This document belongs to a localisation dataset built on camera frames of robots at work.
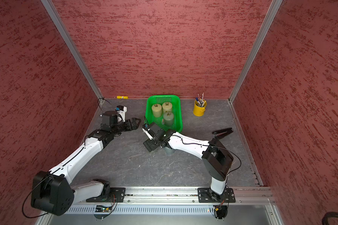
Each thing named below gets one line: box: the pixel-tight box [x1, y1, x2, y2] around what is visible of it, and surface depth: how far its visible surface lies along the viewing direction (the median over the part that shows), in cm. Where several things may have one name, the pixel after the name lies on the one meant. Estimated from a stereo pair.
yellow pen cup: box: [192, 99, 208, 117], surface depth 106 cm
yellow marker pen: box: [116, 95, 129, 100], surface depth 124 cm
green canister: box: [163, 111, 175, 127], surface depth 101 cm
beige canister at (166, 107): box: [161, 101, 173, 113], surface depth 108 cm
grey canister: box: [164, 146, 176, 156], surface depth 91 cm
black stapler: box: [212, 127, 234, 138], surface depth 100 cm
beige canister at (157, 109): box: [151, 103, 162, 118], surface depth 106 cm
